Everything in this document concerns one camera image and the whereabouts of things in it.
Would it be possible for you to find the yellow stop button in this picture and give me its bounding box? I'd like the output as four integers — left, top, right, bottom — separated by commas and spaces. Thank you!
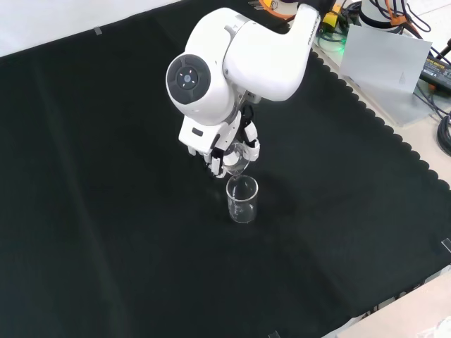
318, 9, 349, 32

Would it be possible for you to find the clear graduated glass beaker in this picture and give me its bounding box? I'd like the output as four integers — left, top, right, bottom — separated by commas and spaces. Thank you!
223, 140, 252, 177

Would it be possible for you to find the coiled black cable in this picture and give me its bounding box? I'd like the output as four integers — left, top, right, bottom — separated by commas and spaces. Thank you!
436, 114, 451, 158

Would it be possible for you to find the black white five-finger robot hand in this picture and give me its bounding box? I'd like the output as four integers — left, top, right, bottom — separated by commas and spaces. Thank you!
178, 104, 262, 180

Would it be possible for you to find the black power adapter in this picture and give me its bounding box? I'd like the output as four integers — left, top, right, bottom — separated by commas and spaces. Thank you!
419, 56, 451, 85

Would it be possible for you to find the black bench cloth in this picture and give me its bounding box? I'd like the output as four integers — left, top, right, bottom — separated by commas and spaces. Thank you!
0, 0, 451, 338

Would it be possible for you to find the clear glass beaker with spout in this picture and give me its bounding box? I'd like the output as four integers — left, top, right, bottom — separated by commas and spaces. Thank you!
225, 174, 261, 225

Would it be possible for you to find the orange cable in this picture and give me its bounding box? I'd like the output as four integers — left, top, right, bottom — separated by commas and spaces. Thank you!
259, 0, 295, 20

